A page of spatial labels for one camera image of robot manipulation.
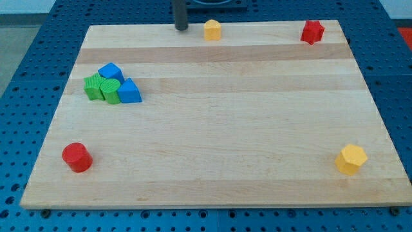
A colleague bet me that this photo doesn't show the yellow heart block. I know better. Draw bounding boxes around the yellow heart block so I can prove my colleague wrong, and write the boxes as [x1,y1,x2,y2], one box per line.
[203,19,221,41]

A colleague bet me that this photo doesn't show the yellow hexagon block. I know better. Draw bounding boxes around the yellow hexagon block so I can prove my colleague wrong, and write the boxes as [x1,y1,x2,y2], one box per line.
[335,144,368,176]

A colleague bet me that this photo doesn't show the wooden board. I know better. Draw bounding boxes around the wooden board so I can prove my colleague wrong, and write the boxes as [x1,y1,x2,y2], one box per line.
[21,20,411,209]

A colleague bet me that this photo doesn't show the blue triangle block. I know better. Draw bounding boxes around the blue triangle block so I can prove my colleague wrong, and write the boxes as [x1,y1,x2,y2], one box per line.
[117,78,142,103]

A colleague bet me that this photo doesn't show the green cylinder block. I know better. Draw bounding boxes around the green cylinder block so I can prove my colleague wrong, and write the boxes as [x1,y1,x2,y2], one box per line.
[100,79,121,104]

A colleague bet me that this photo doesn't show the blue cube block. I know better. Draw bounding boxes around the blue cube block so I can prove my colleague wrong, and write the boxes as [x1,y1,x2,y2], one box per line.
[98,63,124,84]

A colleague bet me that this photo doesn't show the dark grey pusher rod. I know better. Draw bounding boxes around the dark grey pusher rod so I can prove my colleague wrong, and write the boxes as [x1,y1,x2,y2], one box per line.
[171,0,189,31]

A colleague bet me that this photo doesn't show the green star block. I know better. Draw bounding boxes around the green star block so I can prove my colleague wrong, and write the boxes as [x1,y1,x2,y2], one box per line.
[84,73,106,101]

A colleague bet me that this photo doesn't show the red star block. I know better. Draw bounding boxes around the red star block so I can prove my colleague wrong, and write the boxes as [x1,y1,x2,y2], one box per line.
[300,20,324,45]

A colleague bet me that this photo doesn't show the red cylinder block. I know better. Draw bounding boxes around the red cylinder block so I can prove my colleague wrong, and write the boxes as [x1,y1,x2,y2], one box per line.
[62,142,93,173]

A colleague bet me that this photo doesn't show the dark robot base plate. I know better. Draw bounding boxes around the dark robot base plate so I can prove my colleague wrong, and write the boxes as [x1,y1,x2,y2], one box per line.
[185,0,249,10]

